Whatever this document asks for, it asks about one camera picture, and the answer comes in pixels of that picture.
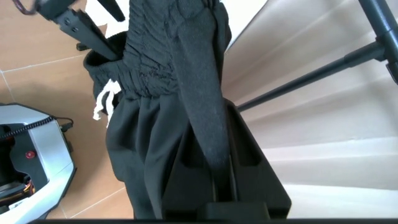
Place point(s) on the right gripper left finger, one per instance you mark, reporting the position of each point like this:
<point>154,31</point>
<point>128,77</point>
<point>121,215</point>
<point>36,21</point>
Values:
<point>183,186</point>

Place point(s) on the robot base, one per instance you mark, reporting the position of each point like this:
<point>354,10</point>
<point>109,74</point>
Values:
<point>46,146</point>

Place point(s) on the beige curtain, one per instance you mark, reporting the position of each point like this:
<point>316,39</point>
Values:
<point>311,155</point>

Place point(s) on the black garment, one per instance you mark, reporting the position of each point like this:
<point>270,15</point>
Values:
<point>161,62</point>

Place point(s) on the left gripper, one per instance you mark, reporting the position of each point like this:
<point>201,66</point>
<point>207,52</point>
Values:
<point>56,6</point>

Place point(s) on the black clothes rack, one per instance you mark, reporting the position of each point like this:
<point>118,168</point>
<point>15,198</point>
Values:
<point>311,76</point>

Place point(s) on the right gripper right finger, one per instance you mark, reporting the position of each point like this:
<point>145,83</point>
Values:
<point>258,186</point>

